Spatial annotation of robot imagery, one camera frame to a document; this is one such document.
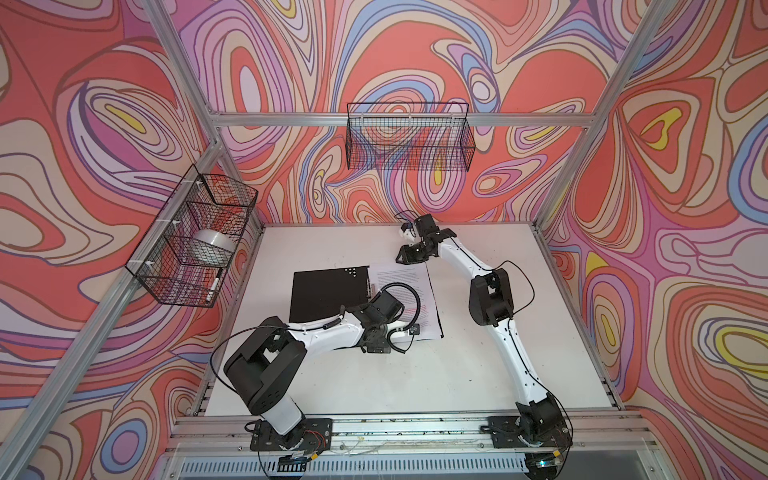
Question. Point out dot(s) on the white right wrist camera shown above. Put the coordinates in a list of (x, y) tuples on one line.
[(408, 233)]

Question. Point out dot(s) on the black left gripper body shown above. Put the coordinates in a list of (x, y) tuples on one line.
[(380, 345)]

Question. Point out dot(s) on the white and black file folder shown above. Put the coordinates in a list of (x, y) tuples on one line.
[(319, 294)]

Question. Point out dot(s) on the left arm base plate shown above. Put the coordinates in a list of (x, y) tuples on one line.
[(310, 435)]

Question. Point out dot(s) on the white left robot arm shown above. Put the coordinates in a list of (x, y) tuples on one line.
[(263, 367)]

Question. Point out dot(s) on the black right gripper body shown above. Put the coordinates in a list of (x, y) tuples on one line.
[(417, 253)]

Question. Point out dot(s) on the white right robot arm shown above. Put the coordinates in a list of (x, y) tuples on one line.
[(541, 418)]

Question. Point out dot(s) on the black wire basket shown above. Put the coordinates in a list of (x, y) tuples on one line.
[(173, 268), (409, 136)]

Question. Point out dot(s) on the black wire basket left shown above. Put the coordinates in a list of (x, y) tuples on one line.
[(173, 268)]

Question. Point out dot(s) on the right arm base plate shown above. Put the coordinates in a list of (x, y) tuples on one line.
[(525, 432)]

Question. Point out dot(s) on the black wire basket rear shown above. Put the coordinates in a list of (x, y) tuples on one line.
[(409, 136)]

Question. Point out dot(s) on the silver tape roll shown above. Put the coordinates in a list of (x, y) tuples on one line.
[(215, 239)]

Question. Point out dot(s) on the aluminium frame post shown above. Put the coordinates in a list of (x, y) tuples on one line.
[(217, 153)]

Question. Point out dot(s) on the aluminium front rail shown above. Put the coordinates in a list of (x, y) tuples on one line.
[(593, 444)]

